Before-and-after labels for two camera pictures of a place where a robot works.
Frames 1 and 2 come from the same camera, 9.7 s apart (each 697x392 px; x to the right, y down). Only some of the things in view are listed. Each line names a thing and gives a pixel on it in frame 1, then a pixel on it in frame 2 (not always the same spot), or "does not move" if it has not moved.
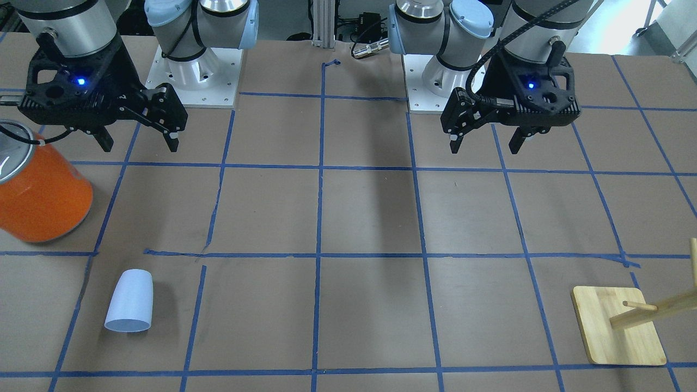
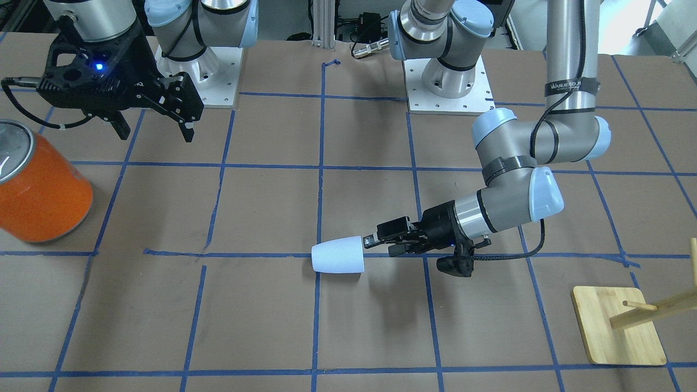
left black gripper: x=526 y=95 -> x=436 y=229
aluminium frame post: x=323 y=28 does not move
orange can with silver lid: x=43 y=195 does not move
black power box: x=370 y=27 does not move
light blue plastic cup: x=130 y=307 -> x=343 y=255
